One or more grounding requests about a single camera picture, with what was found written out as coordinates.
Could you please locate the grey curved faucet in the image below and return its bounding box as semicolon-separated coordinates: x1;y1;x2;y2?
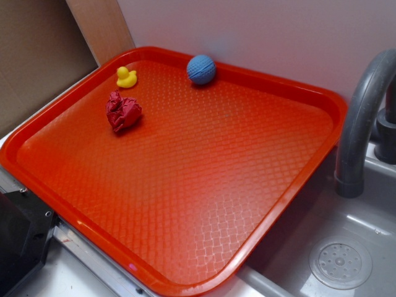
335;49;395;198

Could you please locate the light wooden board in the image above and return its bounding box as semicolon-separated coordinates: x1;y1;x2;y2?
66;0;135;66

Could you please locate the crumpled red paper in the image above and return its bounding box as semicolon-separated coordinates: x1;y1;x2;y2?
105;90;142;132

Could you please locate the dark grey faucet handle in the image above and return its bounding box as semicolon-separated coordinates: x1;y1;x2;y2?
374;108;395;165

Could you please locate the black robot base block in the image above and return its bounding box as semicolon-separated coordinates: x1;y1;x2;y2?
1;189;57;296

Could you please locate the grey toy sink basin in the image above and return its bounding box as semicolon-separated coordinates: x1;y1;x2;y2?
238;140;396;297

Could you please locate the red plastic tray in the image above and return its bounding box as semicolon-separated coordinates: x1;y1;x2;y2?
1;47;347;296

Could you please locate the yellow rubber duck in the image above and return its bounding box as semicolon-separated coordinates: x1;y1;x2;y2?
116;66;137;88

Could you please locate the blue dimpled ball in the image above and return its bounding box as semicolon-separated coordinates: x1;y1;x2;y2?
187;55;217;85

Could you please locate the round sink drain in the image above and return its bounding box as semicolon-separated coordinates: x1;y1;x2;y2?
309;236;372;290

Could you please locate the aluminium frame rail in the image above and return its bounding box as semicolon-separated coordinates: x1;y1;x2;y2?
0;166;158;297

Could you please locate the brown cardboard panel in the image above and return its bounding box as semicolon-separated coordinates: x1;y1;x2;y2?
1;1;97;136

